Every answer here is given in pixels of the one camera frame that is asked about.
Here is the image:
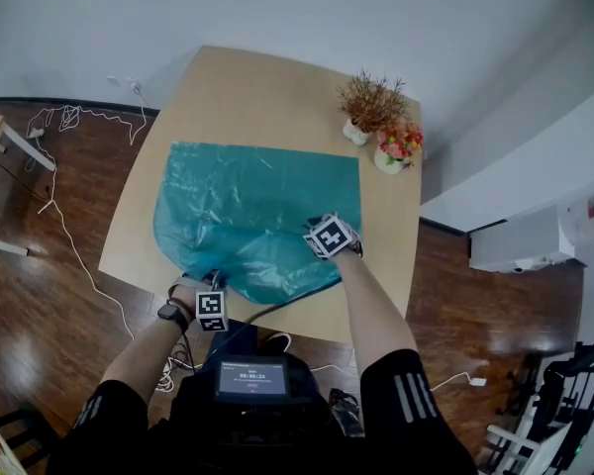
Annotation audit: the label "black plastic wrapper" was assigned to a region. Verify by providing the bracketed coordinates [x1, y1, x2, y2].
[329, 387, 365, 437]

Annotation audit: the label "person's black shirt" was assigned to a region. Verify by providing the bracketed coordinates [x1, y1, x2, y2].
[47, 348, 479, 475]

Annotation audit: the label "long white floor cable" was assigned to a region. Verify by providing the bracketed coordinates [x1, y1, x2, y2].
[25, 76, 149, 340]

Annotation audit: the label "person's left forearm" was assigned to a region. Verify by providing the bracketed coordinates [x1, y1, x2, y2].
[100, 284, 199, 390]

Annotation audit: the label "white metal bar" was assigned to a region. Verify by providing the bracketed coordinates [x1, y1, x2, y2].
[0, 235, 30, 257]

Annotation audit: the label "clear plastic bag red label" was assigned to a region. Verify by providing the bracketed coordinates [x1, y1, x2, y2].
[566, 193, 594, 246]

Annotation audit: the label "white adapter with cable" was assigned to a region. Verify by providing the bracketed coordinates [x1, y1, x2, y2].
[429, 371, 487, 393]

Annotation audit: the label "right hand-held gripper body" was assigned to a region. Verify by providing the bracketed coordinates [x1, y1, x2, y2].
[302, 213, 363, 260]

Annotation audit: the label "colourful flowers in cream pot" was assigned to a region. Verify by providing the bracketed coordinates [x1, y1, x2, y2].
[373, 121, 426, 176]

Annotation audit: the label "black and white equipment rack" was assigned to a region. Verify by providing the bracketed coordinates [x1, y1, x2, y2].
[479, 333, 594, 475]

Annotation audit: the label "brown dried plant white vase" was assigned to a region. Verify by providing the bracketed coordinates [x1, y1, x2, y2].
[336, 68, 410, 146]

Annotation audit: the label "black wrist watch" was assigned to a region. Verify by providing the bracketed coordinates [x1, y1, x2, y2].
[156, 300, 190, 334]

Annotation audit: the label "person's black shoe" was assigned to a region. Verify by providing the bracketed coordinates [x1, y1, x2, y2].
[256, 332, 293, 358]

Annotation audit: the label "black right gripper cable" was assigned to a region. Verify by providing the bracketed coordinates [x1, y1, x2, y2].
[205, 282, 338, 365]

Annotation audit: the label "white power strip with cables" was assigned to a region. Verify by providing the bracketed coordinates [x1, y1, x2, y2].
[155, 343, 204, 393]

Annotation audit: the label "white low cabinet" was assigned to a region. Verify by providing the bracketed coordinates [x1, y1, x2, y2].
[468, 205, 575, 272]

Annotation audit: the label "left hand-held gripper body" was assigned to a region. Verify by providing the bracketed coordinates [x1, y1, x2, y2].
[169, 269, 228, 333]

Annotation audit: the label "chest-worn black screen device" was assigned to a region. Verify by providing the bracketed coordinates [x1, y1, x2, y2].
[212, 356, 308, 406]

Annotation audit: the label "person's right forearm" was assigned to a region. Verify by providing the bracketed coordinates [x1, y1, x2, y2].
[326, 249, 418, 375]

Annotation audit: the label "teal plastic bag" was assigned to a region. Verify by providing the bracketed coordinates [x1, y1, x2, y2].
[151, 140, 362, 307]

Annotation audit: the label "wooden side table white legs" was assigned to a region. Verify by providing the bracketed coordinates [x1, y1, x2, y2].
[0, 114, 58, 177]

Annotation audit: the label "black chair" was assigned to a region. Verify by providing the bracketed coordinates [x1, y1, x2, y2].
[0, 408, 60, 469]

